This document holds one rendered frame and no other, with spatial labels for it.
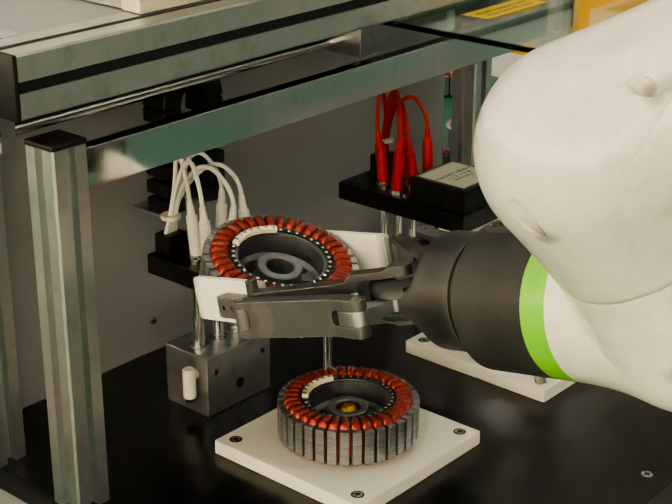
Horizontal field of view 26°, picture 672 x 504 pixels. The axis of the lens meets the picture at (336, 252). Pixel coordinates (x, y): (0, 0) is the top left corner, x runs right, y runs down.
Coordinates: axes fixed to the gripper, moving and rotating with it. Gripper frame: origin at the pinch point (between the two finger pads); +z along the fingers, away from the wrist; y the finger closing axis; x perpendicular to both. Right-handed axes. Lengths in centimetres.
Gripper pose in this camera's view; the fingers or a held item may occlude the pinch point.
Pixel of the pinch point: (281, 273)
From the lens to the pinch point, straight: 103.7
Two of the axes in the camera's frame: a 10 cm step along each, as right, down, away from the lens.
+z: -6.7, -0.5, 7.4
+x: 1.7, 9.6, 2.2
